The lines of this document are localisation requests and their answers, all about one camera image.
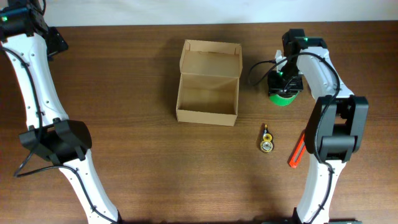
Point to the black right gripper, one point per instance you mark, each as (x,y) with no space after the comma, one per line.
(274,87)

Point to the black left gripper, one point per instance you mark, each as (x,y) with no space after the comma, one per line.
(58,43)

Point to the green tape roll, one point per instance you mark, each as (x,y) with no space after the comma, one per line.
(283,98)

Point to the brown cardboard box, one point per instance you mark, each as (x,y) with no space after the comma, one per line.
(208,90)

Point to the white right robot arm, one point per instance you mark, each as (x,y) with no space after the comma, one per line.
(336,125)

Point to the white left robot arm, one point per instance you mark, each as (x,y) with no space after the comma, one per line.
(54,140)

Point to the orange utility knife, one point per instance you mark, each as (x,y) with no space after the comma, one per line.
(298,152)

